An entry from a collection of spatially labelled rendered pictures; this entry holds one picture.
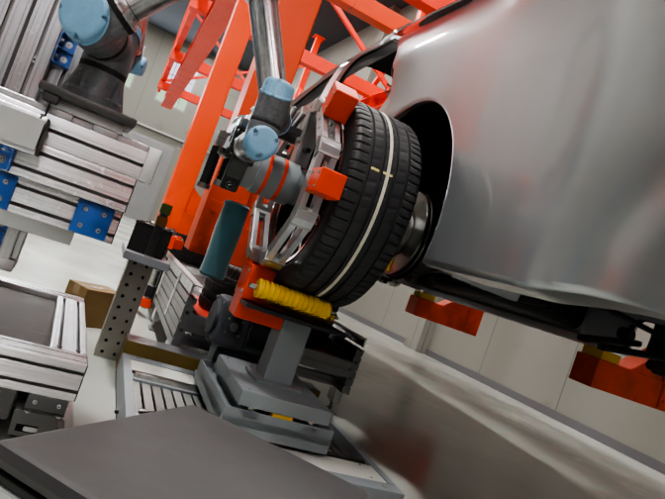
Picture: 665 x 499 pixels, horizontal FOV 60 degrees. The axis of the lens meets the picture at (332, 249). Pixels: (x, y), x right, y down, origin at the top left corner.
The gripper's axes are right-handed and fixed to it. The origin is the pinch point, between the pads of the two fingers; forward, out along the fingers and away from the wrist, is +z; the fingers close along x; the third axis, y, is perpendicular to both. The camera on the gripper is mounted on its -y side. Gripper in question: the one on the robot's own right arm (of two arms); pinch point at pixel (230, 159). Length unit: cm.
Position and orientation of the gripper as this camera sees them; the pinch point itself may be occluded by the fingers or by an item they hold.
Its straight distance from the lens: 164.4
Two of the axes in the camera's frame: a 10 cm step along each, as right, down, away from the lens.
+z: -3.6, -0.9, 9.3
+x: -8.7, -3.3, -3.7
